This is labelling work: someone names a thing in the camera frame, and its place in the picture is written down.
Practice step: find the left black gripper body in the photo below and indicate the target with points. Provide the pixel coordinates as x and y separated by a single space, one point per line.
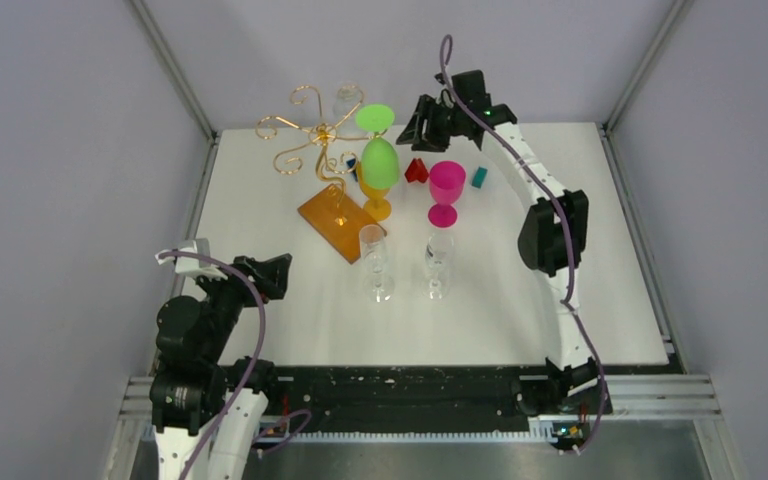
225 299

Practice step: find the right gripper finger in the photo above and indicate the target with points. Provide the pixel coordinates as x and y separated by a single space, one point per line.
426 109
411 136

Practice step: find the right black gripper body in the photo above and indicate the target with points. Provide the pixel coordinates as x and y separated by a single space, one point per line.
446 124

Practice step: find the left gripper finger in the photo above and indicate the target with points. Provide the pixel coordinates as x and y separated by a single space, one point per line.
273 285
249 264

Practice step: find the green plastic goblet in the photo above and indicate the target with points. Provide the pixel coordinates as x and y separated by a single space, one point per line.
379 160

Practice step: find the clear short wine glass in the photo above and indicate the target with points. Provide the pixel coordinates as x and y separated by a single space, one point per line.
349 98

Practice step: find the orange plastic goblet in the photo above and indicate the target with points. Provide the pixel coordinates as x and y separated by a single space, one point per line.
377 205

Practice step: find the clear stemmed wine glass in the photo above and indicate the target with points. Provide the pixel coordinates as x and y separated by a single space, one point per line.
439 255

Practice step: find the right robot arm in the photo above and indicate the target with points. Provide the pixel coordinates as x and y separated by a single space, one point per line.
551 240

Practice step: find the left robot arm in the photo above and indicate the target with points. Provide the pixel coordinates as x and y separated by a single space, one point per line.
206 415

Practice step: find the clear tall flute glass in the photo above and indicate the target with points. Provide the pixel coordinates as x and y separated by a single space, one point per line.
378 282

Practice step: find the red block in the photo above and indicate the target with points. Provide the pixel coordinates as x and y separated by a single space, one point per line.
416 171

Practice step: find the pink plastic goblet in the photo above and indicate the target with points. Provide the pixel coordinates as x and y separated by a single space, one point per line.
446 183

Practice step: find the dark blue block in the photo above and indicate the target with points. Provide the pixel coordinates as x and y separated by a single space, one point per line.
352 164

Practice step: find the teal block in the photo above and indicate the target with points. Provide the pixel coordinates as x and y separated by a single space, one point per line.
479 177

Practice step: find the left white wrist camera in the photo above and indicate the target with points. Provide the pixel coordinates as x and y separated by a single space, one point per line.
191 258

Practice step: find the gold wire wine glass rack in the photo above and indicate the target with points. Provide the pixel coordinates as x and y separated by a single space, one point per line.
331 212

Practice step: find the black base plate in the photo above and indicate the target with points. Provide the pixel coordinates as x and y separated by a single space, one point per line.
427 399

